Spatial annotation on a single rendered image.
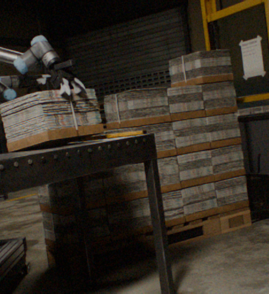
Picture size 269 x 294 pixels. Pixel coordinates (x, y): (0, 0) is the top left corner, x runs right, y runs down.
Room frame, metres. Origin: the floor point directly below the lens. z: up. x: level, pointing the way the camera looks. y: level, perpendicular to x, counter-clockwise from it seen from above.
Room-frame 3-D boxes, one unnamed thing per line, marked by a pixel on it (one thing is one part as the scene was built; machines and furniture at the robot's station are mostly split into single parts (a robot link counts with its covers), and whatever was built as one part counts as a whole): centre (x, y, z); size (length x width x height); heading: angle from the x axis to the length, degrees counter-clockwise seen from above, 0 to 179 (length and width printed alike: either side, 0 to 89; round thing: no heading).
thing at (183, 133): (3.56, 0.06, 0.42); 1.17 x 0.39 x 0.83; 121
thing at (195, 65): (3.93, -0.57, 0.65); 0.39 x 0.30 x 1.29; 31
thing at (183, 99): (3.78, -0.31, 0.95); 0.38 x 0.29 x 0.23; 29
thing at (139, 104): (3.63, -0.06, 0.95); 0.38 x 0.29 x 0.23; 32
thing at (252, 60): (4.16, -0.96, 1.28); 0.57 x 0.01 x 0.65; 31
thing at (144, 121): (3.62, -0.06, 0.86); 0.38 x 0.29 x 0.04; 32
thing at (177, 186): (3.56, 0.06, 0.40); 1.16 x 0.38 x 0.51; 121
